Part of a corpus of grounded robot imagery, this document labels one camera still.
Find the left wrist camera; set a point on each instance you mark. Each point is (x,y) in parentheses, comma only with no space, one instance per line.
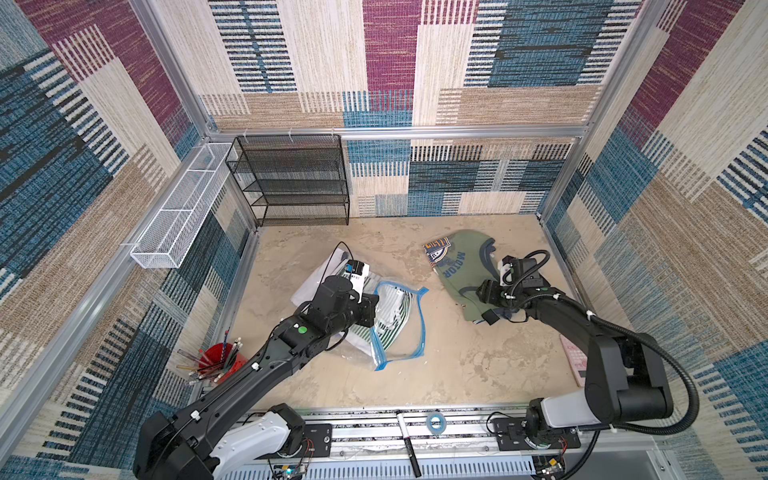
(357,272)

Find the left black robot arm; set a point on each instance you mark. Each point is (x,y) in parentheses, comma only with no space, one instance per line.
(188,444)

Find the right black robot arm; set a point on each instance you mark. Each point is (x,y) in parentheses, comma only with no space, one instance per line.
(631,382)

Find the green white striped garment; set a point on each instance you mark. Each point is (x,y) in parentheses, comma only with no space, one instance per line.
(397,331)

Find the blue tape roll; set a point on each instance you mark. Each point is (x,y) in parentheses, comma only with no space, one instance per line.
(436,423)

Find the clear vacuum bag blue zipper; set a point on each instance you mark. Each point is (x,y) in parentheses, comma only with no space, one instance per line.
(334,265)

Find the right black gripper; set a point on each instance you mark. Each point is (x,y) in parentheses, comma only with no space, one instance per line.
(488,294)

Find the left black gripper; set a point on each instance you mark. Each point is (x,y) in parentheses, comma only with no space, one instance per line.
(368,305)

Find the black marker pen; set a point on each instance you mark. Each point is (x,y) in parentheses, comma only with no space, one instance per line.
(415,466)

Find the red pencil cup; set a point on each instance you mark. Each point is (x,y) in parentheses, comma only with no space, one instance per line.
(215,364)

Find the pink calculator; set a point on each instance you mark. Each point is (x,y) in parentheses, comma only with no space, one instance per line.
(577,360)

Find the white wire mesh basket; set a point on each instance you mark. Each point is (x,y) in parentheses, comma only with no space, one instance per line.
(168,238)

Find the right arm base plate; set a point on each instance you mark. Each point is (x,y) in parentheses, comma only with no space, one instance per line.
(510,433)

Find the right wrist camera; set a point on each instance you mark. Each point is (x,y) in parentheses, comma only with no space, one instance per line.
(507,270)

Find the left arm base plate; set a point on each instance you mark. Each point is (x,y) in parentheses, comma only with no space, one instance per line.
(314,440)

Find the black wire mesh shelf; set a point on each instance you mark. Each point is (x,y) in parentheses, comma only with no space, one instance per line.
(292,180)

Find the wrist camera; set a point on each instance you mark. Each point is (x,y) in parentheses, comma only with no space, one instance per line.
(507,270)
(357,272)

